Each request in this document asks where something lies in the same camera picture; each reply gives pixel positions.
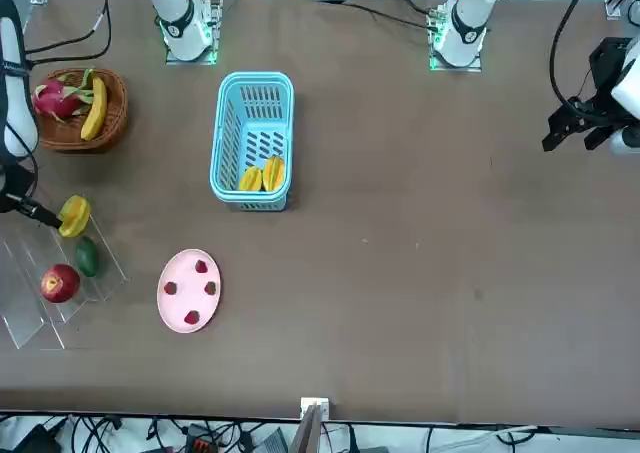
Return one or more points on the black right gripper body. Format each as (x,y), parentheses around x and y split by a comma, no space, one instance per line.
(17,185)

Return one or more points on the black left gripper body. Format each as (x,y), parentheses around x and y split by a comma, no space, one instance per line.
(607,65)

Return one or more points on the yellow star fruit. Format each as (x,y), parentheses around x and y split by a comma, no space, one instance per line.
(274,173)
(76,216)
(250,179)

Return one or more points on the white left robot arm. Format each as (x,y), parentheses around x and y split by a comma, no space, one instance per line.
(467,23)

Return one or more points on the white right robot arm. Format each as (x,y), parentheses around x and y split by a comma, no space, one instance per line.
(180,23)

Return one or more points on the brown wicker basket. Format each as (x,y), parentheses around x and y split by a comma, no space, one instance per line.
(112,123)

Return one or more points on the blue plastic basket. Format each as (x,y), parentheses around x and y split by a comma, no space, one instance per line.
(265,124)

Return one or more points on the green avocado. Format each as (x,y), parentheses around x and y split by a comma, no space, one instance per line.
(86,256)

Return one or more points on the red apple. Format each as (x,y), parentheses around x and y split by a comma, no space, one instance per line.
(60,284)

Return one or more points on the pink dragon fruit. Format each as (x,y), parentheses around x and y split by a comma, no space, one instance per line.
(52,98)

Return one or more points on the clear acrylic step stand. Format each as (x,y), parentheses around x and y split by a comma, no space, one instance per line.
(100,288)

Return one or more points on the yellow banana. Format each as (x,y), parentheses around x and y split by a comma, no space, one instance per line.
(96,108)

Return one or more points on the pink plate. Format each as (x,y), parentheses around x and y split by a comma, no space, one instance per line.
(190,293)

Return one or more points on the large black power adapter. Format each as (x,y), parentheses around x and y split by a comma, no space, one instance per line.
(25,438)

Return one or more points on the red and black device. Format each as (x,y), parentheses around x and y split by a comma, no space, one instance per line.
(200,444)

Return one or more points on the white post bracket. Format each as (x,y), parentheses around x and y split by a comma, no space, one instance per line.
(315,405)

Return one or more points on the aluminium camera post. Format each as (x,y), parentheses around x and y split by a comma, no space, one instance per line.
(307,433)

